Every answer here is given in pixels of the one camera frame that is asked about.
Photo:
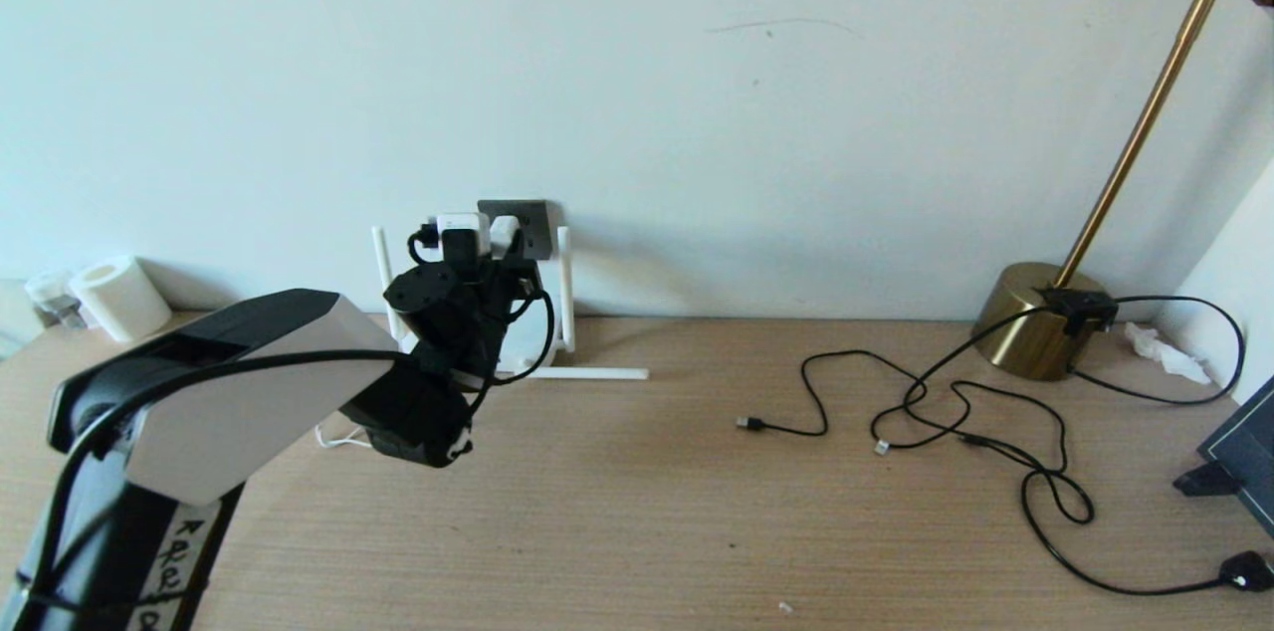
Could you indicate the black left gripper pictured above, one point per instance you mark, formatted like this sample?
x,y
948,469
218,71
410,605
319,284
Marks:
x,y
483,322

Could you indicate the white router with antennas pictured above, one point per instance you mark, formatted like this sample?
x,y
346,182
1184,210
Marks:
x,y
597,373

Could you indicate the white paper roll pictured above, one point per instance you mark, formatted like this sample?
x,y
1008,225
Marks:
x,y
119,301

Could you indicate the clear plastic jar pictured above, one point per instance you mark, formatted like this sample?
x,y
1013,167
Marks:
x,y
52,296

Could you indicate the brass desk lamp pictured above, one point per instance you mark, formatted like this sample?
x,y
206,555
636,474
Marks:
x,y
1025,322

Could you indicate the crumpled white tissue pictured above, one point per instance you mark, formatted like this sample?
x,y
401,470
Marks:
x,y
1163,352

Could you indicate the black clip stand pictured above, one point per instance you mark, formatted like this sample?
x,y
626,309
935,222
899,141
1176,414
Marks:
x,y
1206,480

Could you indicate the dark teal printed box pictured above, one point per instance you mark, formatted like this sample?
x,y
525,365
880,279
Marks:
x,y
1249,457

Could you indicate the grey wall socket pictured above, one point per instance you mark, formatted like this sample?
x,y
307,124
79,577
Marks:
x,y
537,218

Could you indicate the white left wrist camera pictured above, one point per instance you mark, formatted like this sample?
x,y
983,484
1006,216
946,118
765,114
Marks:
x,y
463,221

